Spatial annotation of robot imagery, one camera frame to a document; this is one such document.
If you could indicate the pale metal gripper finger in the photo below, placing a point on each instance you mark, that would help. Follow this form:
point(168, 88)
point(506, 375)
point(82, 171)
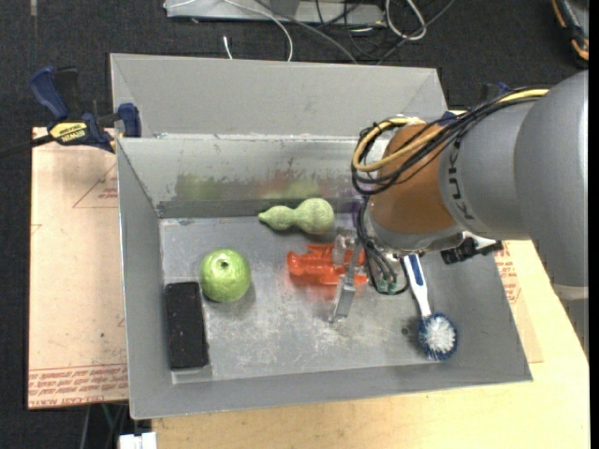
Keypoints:
point(345, 246)
point(344, 299)

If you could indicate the orange plastic toy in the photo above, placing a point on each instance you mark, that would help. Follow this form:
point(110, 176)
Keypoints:
point(311, 267)

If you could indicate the pale green gourd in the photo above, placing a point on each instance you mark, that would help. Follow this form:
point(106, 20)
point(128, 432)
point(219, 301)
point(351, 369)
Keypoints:
point(311, 215)

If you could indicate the grey metal bin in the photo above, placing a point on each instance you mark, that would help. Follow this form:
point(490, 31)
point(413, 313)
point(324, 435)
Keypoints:
point(281, 339)

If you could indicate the blue and white dish brush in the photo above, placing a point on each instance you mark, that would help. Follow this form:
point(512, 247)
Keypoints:
point(437, 337)

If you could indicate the green apple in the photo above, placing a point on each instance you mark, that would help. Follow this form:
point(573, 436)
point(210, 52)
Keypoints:
point(224, 276)

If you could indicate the dark flat block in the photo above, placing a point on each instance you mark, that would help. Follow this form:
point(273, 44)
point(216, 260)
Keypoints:
point(186, 325)

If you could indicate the black cylinder on white bracket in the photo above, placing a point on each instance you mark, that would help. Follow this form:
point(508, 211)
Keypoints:
point(470, 252)

